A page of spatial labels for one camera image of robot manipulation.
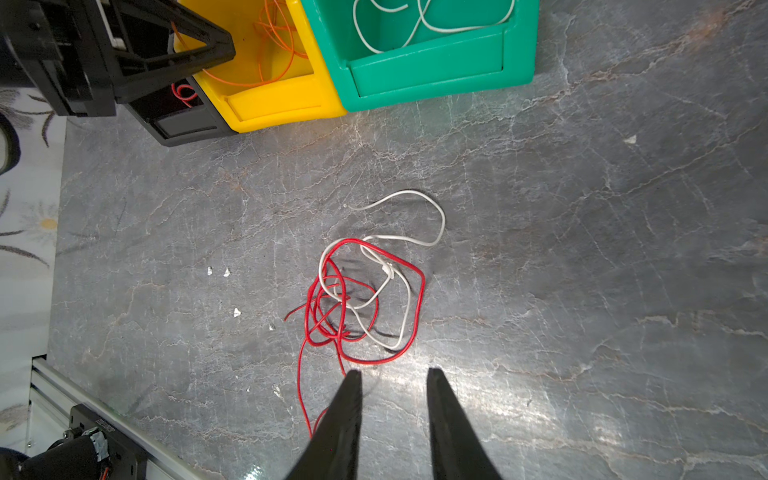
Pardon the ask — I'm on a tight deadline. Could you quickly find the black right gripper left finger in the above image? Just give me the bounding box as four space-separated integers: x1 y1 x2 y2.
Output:
287 370 363 480

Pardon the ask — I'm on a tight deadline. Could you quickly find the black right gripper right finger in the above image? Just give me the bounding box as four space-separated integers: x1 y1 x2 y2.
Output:
426 368 501 479

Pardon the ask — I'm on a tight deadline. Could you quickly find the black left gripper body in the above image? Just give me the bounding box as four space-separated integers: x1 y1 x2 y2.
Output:
1 0 235 117

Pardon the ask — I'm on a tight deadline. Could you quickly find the red cable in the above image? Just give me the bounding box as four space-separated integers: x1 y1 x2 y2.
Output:
170 82 199 109
283 238 427 439

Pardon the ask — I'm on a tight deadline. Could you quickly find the orange cable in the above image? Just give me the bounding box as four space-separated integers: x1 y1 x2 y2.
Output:
170 0 310 89

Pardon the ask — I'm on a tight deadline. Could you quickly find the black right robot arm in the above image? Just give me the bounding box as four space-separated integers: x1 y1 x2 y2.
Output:
1 368 500 479

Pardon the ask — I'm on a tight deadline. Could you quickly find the black storage bin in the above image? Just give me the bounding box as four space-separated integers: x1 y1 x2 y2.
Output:
125 77 236 147

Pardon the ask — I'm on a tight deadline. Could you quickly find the yellow storage bin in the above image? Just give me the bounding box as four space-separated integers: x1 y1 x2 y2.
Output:
181 1 346 133

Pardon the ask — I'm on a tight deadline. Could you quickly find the green storage bin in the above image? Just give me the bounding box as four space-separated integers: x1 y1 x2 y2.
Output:
302 1 540 112

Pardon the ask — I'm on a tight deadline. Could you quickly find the red cable in black bin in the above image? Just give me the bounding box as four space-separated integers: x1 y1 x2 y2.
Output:
170 82 199 109

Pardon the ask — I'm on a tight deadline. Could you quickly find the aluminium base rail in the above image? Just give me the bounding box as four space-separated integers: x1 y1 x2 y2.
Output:
30 357 206 479

